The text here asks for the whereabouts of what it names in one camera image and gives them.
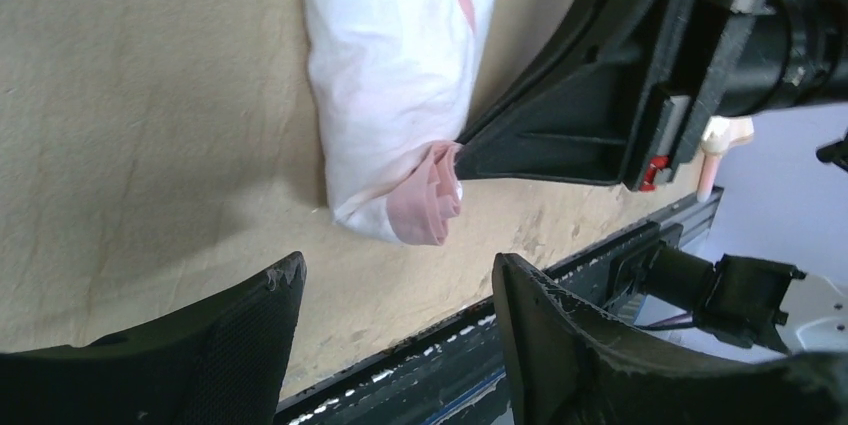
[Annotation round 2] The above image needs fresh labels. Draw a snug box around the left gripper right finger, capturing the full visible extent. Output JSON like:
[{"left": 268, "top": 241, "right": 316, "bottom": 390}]
[{"left": 492, "top": 253, "right": 847, "bottom": 424}]

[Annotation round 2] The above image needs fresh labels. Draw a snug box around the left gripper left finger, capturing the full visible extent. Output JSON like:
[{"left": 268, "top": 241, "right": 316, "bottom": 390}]
[{"left": 1, "top": 252, "right": 306, "bottom": 424}]

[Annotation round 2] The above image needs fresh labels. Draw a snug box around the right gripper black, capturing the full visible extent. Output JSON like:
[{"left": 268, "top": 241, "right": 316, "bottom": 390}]
[{"left": 455, "top": 0, "right": 847, "bottom": 191}]

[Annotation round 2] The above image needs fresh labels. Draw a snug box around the white underwear pink trim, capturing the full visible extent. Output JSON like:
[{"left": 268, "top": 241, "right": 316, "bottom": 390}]
[{"left": 304, "top": 0, "right": 495, "bottom": 245}]

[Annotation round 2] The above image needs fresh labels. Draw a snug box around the pink yellow marker pen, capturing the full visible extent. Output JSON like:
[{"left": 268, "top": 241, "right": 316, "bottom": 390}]
[{"left": 695, "top": 116, "right": 755, "bottom": 202}]

